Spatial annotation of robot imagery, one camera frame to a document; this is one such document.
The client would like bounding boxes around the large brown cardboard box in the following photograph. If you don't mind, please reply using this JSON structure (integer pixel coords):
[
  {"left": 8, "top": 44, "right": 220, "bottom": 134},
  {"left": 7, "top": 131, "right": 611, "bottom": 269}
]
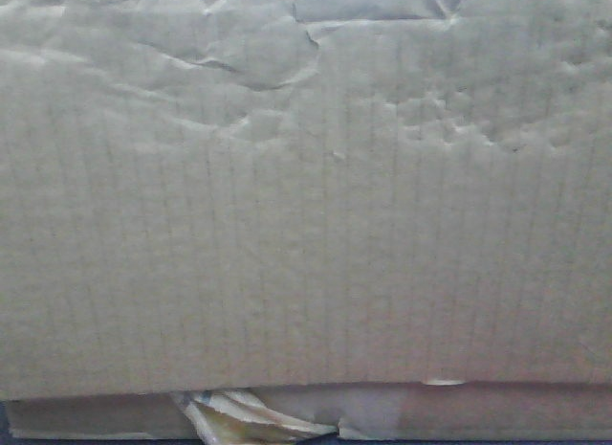
[{"left": 1, "top": 0, "right": 611, "bottom": 440}]

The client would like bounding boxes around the torn yellowish tape strip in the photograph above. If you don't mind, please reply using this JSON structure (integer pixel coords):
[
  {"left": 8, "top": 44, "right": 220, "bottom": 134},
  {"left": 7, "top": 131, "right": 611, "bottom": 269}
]
[{"left": 170, "top": 389, "right": 338, "bottom": 444}]

